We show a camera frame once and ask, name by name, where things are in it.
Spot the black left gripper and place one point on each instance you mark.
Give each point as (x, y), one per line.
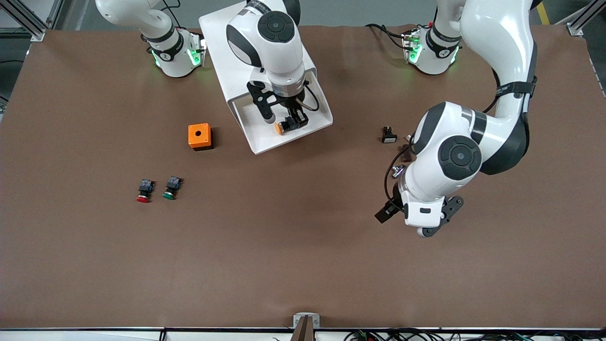
(394, 205)

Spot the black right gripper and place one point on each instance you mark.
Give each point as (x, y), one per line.
(290, 105)

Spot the yellow mushroom push button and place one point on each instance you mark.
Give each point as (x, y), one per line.
(279, 128)

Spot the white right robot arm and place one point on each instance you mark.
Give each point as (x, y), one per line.
(279, 47)

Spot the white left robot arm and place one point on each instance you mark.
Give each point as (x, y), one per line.
(497, 47)

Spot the white drawer cabinet housing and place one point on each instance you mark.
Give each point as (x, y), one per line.
(222, 52)

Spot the green mushroom push button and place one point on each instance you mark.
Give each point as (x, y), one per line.
(169, 195)

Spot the red mushroom push button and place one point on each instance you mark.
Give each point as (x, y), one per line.
(143, 199)

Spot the silver metal fitting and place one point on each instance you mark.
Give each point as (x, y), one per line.
(397, 171)

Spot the brown terminal block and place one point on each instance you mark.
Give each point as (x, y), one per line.
(404, 152)

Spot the black switch with white face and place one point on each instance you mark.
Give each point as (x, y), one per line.
(389, 138)

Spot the orange button enclosure box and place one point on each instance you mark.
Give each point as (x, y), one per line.
(199, 135)

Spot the metal table edge bracket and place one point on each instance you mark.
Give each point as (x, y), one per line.
(316, 322)

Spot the aluminium frame profile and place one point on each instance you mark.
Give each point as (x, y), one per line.
(575, 29)
(28, 19)

